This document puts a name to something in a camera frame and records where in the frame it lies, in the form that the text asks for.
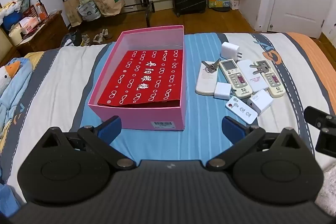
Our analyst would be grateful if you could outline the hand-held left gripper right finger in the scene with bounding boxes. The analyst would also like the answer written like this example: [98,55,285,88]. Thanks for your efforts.
[206,116,306,171]

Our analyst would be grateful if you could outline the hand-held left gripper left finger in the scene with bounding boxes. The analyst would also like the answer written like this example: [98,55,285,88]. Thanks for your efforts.
[37,116,136,171]

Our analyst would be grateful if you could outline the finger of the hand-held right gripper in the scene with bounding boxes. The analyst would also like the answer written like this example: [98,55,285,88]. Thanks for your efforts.
[304,106,336,159]

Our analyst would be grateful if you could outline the small white remote red button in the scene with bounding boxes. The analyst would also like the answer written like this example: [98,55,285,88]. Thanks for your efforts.
[225,96,258,125]

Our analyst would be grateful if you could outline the pink cardboard box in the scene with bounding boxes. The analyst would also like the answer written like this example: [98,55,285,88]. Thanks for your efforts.
[88,25,187,131]

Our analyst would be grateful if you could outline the large white wall charger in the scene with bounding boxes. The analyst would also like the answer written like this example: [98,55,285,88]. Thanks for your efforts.
[247,94,273,116]

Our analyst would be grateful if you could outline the small white cube charger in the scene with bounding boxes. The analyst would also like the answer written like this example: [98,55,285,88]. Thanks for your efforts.
[214,82,232,100]

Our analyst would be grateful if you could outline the white air conditioner remote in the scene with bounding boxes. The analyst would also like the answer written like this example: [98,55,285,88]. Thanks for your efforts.
[253,59,286,98]
[219,59,252,97]

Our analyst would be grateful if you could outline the plain white remote control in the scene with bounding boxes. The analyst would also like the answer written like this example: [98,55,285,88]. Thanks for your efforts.
[195,61,219,96]

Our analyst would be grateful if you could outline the white power bank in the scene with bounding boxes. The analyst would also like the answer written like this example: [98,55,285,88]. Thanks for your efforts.
[237,60,269,94]

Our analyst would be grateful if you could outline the white plug charger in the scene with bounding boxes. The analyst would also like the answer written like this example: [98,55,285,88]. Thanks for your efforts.
[220,42,243,60]

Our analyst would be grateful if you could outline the red printed paper bag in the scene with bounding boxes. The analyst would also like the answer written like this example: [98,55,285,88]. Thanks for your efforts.
[97,49,184,109]

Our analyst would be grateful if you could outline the striped bed sheet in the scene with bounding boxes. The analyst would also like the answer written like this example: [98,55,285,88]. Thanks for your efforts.
[0,31,336,224]

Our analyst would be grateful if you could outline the pair of white slippers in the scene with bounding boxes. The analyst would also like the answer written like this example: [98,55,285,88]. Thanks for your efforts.
[81,28,111,46]

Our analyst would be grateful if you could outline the dark bag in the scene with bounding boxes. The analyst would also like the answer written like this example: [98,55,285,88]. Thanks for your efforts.
[62,31,82,47]

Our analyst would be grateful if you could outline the light blue blanket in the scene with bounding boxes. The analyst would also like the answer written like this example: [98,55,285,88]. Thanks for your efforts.
[0,56,34,135]

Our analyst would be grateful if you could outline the wooden nightstand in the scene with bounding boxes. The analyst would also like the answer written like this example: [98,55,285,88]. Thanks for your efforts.
[16,10,69,56]

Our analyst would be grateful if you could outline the white goose plush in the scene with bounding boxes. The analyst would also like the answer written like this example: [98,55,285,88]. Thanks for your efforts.
[0,57,21,93]

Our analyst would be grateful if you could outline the printed white plastic bag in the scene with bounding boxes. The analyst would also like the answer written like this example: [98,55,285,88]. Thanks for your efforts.
[77,1,100,21]

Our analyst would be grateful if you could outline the plain brown paper bag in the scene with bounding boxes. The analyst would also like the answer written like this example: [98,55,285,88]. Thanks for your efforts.
[63,0,83,26]

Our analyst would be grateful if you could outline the blue cloth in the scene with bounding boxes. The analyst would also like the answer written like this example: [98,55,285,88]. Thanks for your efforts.
[0,182,21,219]

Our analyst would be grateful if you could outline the pink tissue box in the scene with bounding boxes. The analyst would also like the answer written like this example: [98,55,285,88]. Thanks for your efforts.
[20,17,40,33]

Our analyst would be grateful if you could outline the wooden headboard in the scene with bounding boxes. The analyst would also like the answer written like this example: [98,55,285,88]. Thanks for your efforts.
[0,28,20,67]

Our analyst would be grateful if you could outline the cream container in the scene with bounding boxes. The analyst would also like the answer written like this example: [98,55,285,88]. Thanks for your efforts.
[9,25,23,46]

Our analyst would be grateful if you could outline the orange bottle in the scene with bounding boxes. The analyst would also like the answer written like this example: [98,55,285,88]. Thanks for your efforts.
[35,2,48,21]

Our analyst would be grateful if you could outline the red box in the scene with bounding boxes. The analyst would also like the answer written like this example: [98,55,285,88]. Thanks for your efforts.
[22,5,40,21]

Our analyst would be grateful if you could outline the blue bag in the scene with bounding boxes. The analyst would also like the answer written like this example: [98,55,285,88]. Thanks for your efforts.
[3,10,23,31]

